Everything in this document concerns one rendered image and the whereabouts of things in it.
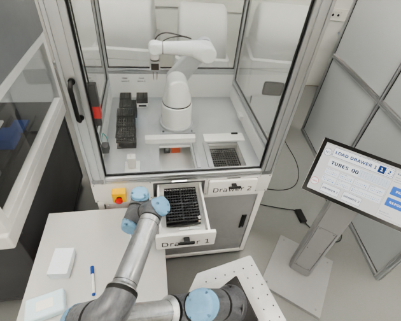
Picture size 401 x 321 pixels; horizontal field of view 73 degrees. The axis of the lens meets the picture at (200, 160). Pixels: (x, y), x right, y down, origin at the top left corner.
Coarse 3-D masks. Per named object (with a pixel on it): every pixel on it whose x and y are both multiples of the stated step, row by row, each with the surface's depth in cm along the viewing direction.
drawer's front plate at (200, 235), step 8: (176, 232) 127; (184, 232) 127; (192, 232) 128; (200, 232) 128; (208, 232) 128; (160, 240) 126; (168, 240) 127; (176, 240) 129; (192, 240) 131; (200, 240) 132; (208, 240) 133; (160, 248) 131
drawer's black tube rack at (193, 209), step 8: (168, 192) 152; (176, 192) 149; (184, 192) 149; (192, 192) 150; (168, 200) 148; (176, 200) 149; (184, 200) 145; (192, 200) 146; (176, 208) 141; (184, 208) 145; (192, 208) 142; (168, 216) 137; (176, 216) 137; (184, 216) 138; (192, 216) 138; (168, 224) 137; (176, 224) 137; (184, 224) 138; (192, 224) 139
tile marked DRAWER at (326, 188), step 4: (324, 184) 146; (320, 188) 147; (324, 188) 146; (328, 188) 146; (332, 188) 145; (336, 188) 144; (328, 192) 145; (332, 192) 145; (336, 192) 144; (336, 196) 144
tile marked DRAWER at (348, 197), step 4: (344, 192) 143; (344, 196) 143; (348, 196) 142; (352, 196) 142; (356, 196) 141; (344, 200) 143; (348, 200) 142; (352, 200) 142; (356, 200) 141; (360, 200) 140; (356, 204) 141
